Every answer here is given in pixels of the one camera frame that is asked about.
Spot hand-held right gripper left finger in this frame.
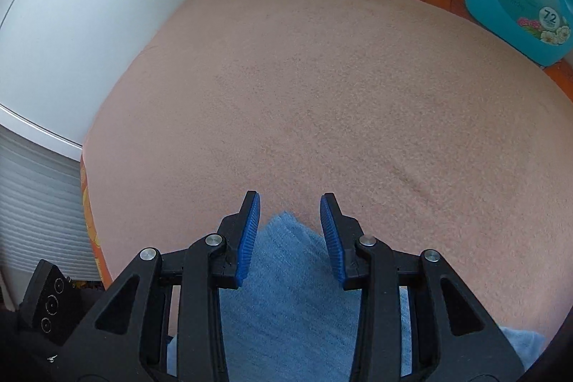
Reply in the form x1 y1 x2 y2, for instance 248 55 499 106
49 190 261 382

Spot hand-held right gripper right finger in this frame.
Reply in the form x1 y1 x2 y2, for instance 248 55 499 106
319 193 524 382

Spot light blue denim pants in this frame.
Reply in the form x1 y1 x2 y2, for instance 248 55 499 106
167 209 547 382

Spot white ribbed panel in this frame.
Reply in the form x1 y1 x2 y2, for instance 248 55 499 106
0 122 100 311

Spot peach fleece blanket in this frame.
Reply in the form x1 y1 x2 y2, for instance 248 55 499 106
81 0 573 365

